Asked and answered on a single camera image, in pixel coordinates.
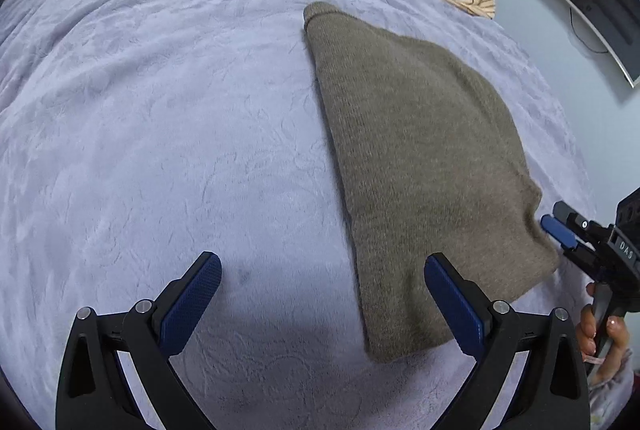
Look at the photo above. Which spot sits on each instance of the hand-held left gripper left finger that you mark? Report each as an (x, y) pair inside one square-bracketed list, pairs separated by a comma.
[(192, 300)]

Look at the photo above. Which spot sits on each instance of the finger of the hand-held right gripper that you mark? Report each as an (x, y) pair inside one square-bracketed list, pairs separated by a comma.
[(557, 230), (572, 215)]

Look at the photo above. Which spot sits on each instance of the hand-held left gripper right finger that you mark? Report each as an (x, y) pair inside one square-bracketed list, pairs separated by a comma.
[(456, 305)]

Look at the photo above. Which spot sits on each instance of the olive brown knit sweater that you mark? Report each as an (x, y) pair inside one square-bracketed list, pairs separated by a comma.
[(415, 160)]

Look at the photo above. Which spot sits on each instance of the person's right hand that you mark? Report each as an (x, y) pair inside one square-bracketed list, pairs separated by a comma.
[(617, 340)]

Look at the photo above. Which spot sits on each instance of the lavender plush blanket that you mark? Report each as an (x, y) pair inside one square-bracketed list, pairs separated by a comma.
[(150, 110)]

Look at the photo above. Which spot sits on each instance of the curved wall monitor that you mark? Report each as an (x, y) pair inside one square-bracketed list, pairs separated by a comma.
[(595, 5)]

